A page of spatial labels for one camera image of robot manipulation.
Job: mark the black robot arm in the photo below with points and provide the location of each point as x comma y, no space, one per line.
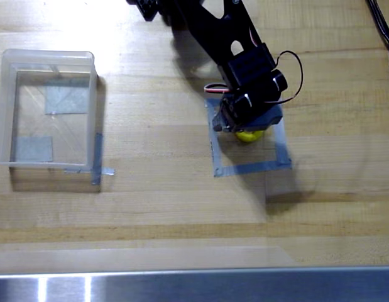
219,34

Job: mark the clear plastic container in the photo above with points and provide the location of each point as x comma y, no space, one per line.
92,94

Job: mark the short grey tape strip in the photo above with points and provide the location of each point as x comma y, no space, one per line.
97,157
107,171

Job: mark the grey tape patch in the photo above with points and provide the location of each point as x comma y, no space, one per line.
34,149
67,99

